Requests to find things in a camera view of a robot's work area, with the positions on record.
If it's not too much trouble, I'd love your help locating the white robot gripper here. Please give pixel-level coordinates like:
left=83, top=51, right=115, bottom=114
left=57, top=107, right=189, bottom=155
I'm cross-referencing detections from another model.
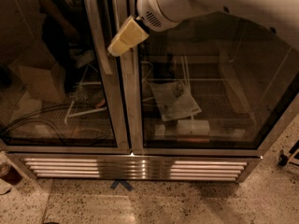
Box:
left=107, top=0, right=193, bottom=57

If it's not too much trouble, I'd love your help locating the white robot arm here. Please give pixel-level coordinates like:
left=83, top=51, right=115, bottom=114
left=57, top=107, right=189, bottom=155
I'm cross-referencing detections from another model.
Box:
left=107, top=0, right=299, bottom=57

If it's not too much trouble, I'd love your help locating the paper manual inside fridge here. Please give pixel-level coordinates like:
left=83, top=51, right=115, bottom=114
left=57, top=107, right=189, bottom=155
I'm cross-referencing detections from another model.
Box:
left=149, top=80, right=202, bottom=121

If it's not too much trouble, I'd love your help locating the stainless glass door refrigerator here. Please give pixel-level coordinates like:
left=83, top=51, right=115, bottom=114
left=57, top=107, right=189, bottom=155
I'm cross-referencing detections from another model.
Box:
left=0, top=0, right=299, bottom=182

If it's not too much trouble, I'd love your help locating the small white block inside fridge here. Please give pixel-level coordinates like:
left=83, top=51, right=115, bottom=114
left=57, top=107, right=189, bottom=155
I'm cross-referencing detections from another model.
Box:
left=155, top=124, right=165, bottom=136

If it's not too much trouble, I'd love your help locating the blue tape floor marker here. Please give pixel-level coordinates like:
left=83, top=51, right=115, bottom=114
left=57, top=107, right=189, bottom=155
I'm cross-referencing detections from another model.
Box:
left=110, top=179, right=134, bottom=191

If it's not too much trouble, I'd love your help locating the brown object at left edge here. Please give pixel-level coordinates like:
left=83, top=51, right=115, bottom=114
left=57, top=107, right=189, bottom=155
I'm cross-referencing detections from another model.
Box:
left=0, top=162, right=22, bottom=186

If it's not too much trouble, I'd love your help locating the black caster wheel cart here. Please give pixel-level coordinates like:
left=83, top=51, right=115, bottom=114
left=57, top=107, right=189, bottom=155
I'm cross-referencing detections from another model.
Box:
left=278, top=140, right=299, bottom=166

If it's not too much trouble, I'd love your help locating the left fridge door handle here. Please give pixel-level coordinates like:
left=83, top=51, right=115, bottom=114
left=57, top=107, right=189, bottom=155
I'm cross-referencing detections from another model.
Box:
left=84, top=0, right=113, bottom=75

